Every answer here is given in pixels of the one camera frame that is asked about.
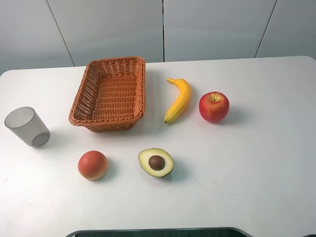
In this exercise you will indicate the yellow banana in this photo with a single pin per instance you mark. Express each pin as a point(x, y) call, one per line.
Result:
point(182, 101)

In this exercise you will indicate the brown wicker basket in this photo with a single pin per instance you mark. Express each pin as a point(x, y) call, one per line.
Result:
point(111, 95)

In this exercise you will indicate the halved avocado with pit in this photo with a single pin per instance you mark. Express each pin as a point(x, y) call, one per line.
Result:
point(156, 162)

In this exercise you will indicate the red apple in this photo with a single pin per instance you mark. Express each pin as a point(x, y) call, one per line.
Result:
point(214, 106)

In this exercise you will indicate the orange peach fruit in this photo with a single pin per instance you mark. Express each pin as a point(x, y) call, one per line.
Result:
point(92, 165)

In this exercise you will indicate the grey translucent plastic cup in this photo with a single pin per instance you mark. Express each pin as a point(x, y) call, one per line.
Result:
point(25, 123)

